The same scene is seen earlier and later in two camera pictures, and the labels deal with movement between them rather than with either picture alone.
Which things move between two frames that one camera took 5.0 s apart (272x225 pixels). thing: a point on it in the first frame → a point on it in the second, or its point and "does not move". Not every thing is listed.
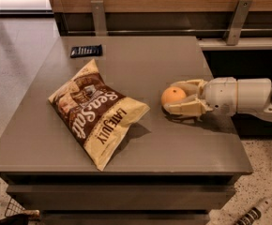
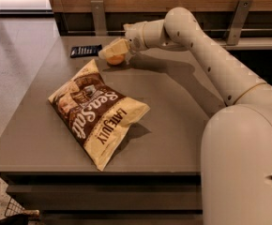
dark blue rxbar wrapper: (86, 51) does not move
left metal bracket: (98, 7) does not move
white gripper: (220, 94) → (134, 36)
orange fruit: (173, 95) → (115, 60)
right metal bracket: (237, 22) does not move
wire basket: (15, 208) does not move
